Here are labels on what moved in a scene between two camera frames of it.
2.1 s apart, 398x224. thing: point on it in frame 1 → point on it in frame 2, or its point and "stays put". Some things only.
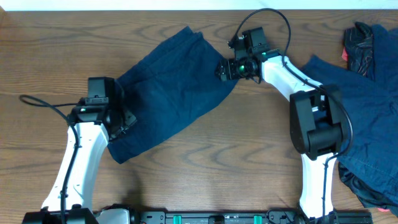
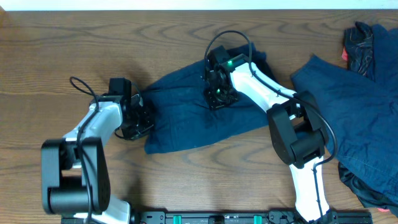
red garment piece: [345, 56] stays put
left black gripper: [130, 119] → [148, 123]
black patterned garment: [359, 42] stays put
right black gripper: [231, 63] → [213, 104]
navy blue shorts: [171, 88] → [178, 113]
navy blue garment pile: [370, 167] stays put
